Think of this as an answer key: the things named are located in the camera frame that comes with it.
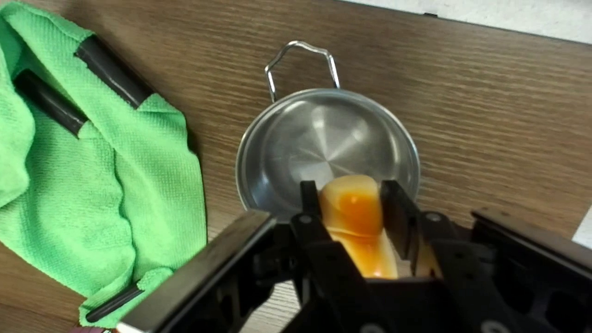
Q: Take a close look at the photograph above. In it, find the green cloth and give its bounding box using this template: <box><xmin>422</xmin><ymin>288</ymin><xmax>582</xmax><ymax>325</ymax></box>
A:
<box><xmin>0</xmin><ymin>1</ymin><xmax>209</xmax><ymax>329</ymax></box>

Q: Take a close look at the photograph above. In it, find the yellow corn-shaped toy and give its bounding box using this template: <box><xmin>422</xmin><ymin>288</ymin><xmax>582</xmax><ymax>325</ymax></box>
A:
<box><xmin>318</xmin><ymin>173</ymin><xmax>442</xmax><ymax>281</ymax></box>

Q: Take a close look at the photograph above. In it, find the black stick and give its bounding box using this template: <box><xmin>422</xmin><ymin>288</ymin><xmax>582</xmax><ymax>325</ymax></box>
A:
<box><xmin>13</xmin><ymin>68</ymin><xmax>90</xmax><ymax>138</ymax></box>
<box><xmin>72</xmin><ymin>33</ymin><xmax>155</xmax><ymax>110</ymax></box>

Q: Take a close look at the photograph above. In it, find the silver metal pot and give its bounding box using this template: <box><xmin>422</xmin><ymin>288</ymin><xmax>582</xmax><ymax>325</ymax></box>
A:
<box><xmin>235</xmin><ymin>38</ymin><xmax>423</xmax><ymax>225</ymax></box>

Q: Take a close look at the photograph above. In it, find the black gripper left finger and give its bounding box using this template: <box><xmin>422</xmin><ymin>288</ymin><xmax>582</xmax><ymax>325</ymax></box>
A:
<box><xmin>286</xmin><ymin>179</ymin><xmax>372</xmax><ymax>292</ymax></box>

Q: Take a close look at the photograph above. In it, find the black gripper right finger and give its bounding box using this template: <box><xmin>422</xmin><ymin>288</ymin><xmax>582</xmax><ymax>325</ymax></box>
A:
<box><xmin>377</xmin><ymin>177</ymin><xmax>473</xmax><ymax>292</ymax></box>

